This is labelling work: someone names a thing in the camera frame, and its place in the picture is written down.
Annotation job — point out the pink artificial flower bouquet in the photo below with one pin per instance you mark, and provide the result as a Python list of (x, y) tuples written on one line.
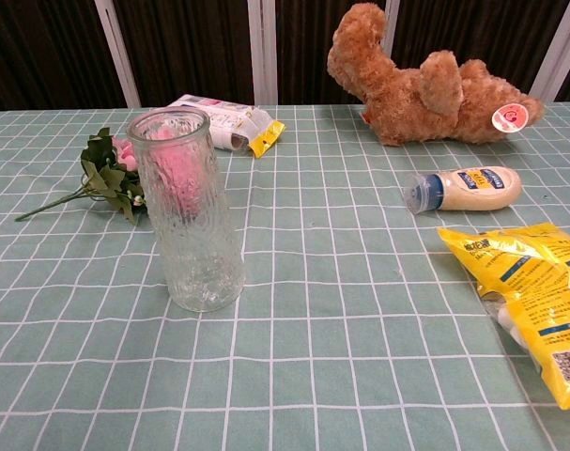
[(107, 175)]

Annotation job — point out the clear textured glass vase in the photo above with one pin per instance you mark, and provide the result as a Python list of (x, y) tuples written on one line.
[(195, 221)]

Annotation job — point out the green checkered tablecloth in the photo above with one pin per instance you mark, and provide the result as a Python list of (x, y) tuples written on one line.
[(312, 329)]

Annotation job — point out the white and yellow package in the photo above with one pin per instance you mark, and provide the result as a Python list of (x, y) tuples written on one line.
[(228, 123)]

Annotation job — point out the brown plush teddy bear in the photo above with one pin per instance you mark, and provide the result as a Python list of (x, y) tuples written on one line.
[(406, 103)]

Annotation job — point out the mayonnaise squeeze bottle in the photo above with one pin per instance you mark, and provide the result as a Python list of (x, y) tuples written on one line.
[(472, 189)]

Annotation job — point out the dark pleated curtain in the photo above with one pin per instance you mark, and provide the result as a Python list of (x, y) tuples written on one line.
[(195, 47)]

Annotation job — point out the yellow plastic snack bag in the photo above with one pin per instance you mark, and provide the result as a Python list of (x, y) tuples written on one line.
[(533, 282)]

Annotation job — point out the white slotted frame post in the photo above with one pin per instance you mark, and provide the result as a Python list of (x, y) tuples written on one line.
[(118, 51), (390, 23), (559, 51), (263, 51)]

